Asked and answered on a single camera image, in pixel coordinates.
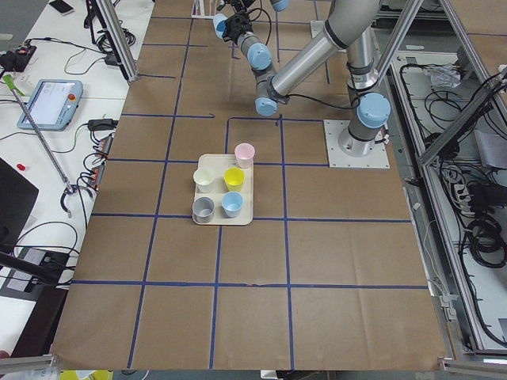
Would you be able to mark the cream white plastic cup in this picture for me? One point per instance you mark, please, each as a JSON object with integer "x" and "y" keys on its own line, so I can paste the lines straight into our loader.
{"x": 203, "y": 178}

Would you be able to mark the green handled reach tool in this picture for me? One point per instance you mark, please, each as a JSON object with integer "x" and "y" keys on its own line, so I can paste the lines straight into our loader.
{"x": 70, "y": 188}

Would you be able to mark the white wire cup rack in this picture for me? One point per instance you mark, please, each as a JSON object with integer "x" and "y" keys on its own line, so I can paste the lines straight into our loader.
{"x": 203, "y": 9}

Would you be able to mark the black power adapter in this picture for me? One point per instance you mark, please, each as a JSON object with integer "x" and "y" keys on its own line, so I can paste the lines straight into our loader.
{"x": 102, "y": 124}

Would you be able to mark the aluminium frame post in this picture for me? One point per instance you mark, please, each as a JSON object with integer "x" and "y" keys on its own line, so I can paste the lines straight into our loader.
{"x": 110, "y": 22}

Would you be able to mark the pink plastic cup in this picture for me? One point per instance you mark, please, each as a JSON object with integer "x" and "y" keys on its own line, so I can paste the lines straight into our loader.
{"x": 244, "y": 155}

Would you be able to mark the cream bunny print tray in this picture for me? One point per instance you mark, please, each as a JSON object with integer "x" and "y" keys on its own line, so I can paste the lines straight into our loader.
{"x": 220, "y": 163}

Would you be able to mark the grey plastic cup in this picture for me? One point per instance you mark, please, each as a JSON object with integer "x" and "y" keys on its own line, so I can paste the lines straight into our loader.
{"x": 203, "y": 210}

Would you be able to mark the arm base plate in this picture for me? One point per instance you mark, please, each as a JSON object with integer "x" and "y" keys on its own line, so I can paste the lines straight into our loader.
{"x": 317, "y": 28}
{"x": 345, "y": 152}

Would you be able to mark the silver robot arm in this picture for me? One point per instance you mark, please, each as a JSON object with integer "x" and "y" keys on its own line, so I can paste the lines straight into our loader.
{"x": 277, "y": 5}
{"x": 347, "y": 32}

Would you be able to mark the light blue plastic cup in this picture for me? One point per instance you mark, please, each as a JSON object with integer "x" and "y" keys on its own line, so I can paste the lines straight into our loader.
{"x": 219, "y": 24}

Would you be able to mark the yellow plastic cup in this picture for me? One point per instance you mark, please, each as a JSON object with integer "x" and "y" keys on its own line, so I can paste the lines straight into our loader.
{"x": 234, "y": 179}

